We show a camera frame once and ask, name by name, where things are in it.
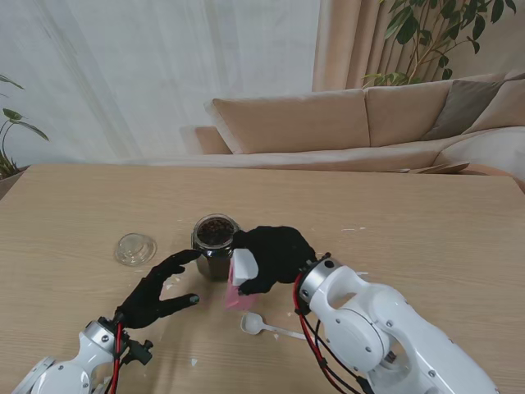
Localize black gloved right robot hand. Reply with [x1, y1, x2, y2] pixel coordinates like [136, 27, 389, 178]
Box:
[233, 224, 317, 296]

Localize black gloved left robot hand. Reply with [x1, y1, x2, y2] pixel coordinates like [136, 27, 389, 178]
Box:
[114, 250, 202, 330]

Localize white square jar cap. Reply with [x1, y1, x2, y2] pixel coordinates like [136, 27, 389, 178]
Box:
[231, 248, 259, 286]

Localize clear glass jar lid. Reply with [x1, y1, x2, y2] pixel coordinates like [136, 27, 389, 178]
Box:
[113, 232, 158, 268]

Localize pink square coffee jar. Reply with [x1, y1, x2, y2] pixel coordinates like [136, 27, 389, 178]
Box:
[224, 256, 258, 312]

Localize glass jar of coffee beans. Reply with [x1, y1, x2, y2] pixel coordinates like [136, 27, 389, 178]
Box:
[191, 213, 244, 282]

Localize white plastic spoon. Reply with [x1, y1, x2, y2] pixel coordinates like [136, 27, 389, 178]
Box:
[240, 311, 308, 341]

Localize beige sofa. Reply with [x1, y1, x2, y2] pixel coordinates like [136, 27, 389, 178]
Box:
[180, 71, 525, 186]

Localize gray planter box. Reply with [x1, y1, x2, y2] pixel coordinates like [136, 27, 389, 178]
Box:
[0, 166, 32, 202]

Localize brown cardboard piece on sofa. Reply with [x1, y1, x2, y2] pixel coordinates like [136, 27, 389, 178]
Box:
[395, 162, 471, 176]

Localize white sheer curtain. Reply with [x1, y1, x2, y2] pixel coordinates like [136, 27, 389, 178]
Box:
[0, 0, 321, 165]

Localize beige pleated curtain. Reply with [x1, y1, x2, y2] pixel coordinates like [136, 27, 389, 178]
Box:
[312, 0, 525, 92]

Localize broad leaf green plant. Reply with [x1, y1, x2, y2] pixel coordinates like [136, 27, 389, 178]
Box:
[0, 73, 50, 181]

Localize white sofa cushion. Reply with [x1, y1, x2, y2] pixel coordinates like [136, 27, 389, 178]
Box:
[438, 126, 525, 186]

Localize gray sofa cushion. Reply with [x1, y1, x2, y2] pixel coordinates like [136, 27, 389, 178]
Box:
[422, 78, 508, 141]

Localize tall leafy green plant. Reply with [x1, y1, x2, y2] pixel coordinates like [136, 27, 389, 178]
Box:
[363, 0, 518, 87]

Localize red left arm cable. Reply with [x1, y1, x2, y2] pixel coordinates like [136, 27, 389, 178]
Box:
[107, 323, 126, 394]

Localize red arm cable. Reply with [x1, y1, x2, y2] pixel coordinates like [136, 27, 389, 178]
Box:
[107, 323, 126, 394]
[293, 273, 370, 394]

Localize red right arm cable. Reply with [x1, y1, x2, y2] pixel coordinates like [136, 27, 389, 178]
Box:
[293, 273, 370, 394]

